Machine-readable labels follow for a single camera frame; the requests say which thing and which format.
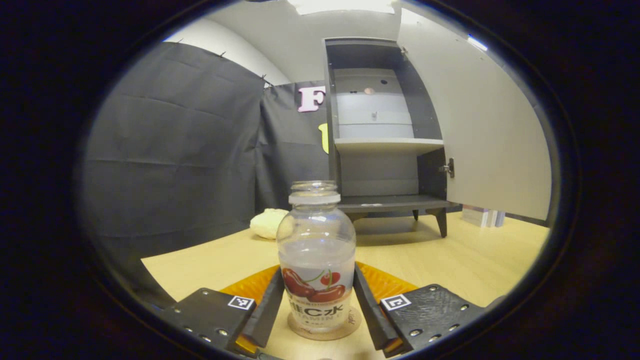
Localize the white cabinet shelf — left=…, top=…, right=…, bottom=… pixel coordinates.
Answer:
left=334, top=137, right=445, bottom=156

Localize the white cabinet door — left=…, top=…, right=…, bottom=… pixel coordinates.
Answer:
left=396, top=7, right=553, bottom=222

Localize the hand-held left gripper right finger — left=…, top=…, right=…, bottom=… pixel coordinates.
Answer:
left=352, top=261, right=487, bottom=358

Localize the round wooden coaster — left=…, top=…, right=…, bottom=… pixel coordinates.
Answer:
left=287, top=305, right=362, bottom=342

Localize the grey cabinet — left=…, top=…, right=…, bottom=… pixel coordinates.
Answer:
left=324, top=37, right=461, bottom=238

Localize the cream plush toy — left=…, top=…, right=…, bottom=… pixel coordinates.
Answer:
left=249, top=208, right=291, bottom=240

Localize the white box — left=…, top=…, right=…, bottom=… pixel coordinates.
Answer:
left=460, top=204, right=507, bottom=229

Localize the clear plastic bottle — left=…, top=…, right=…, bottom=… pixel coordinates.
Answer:
left=276, top=180, right=357, bottom=335

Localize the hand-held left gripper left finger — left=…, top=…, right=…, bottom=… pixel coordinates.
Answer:
left=161, top=265, right=286, bottom=357

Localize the black backdrop cloth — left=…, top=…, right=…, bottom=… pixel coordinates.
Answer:
left=82, top=41, right=333, bottom=311

